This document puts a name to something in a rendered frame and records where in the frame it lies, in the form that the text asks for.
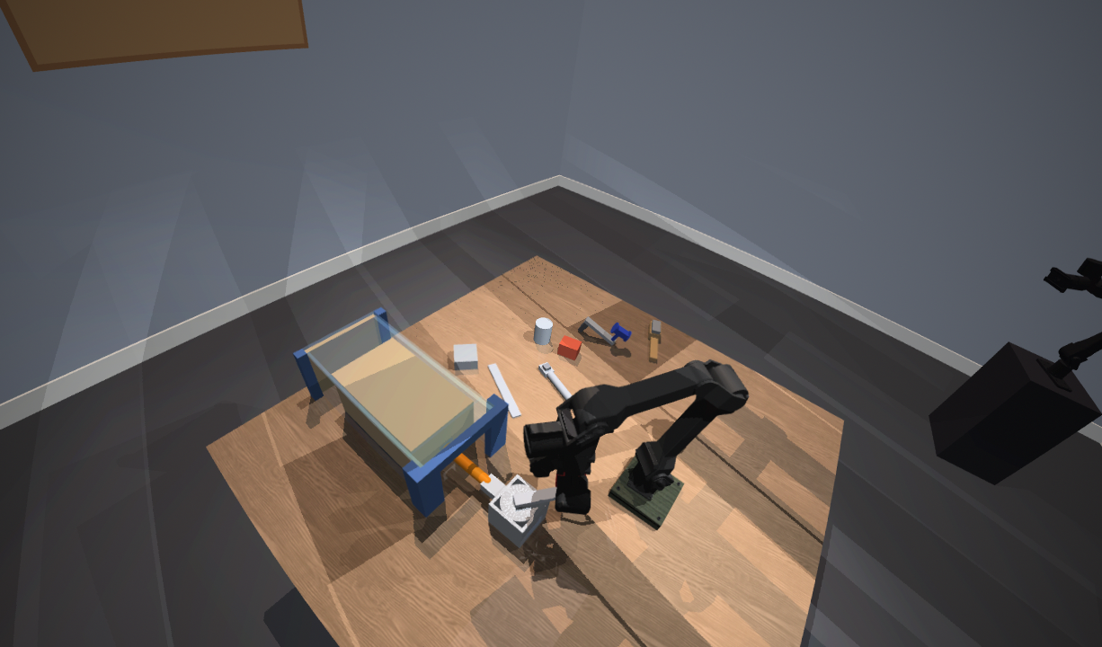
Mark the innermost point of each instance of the blue inverted-u frame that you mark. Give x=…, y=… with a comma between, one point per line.
x=427, y=482

